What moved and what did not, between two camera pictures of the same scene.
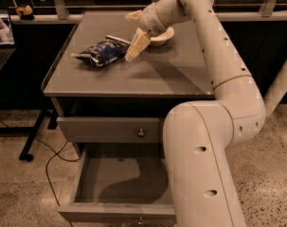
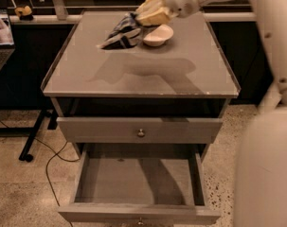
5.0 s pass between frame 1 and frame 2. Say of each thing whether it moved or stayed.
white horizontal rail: stayed
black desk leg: stayed
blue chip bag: moved
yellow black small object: stayed
